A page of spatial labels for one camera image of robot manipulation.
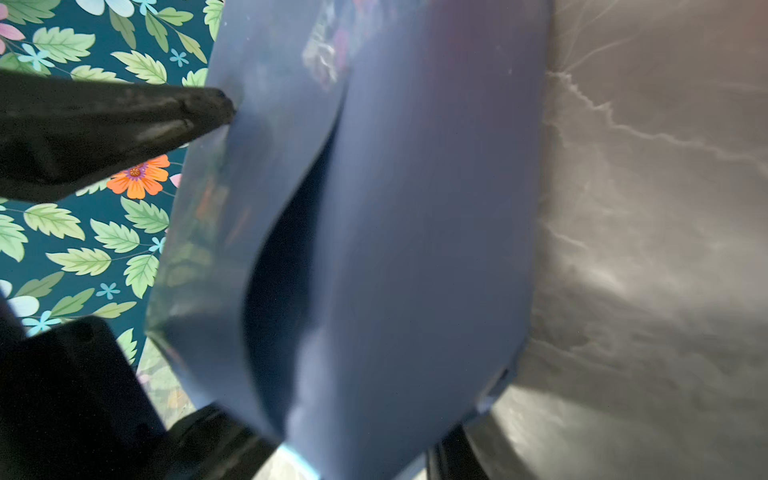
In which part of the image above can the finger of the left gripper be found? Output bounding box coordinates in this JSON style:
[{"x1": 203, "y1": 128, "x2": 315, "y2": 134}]
[{"x1": 1, "y1": 71, "x2": 235, "y2": 202}]

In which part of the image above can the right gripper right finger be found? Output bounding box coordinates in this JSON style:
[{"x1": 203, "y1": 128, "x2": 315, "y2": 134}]
[{"x1": 426, "y1": 425, "x2": 489, "y2": 480}]

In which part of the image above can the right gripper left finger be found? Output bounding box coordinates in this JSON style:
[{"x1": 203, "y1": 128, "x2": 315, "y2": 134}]
[{"x1": 140, "y1": 404, "x2": 277, "y2": 480}]

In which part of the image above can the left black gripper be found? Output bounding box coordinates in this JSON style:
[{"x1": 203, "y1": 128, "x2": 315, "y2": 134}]
[{"x1": 1, "y1": 301, "x2": 165, "y2": 479}]

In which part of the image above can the light blue wrapping paper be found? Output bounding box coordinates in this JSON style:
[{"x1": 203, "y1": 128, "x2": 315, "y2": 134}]
[{"x1": 146, "y1": 1, "x2": 552, "y2": 479}]

